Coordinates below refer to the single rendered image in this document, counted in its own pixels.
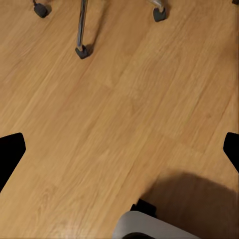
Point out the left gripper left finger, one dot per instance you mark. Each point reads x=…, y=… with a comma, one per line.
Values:
x=12, y=149

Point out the swivel chair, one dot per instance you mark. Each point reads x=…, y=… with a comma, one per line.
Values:
x=39, y=9

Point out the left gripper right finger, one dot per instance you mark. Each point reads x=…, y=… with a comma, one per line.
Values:
x=231, y=148

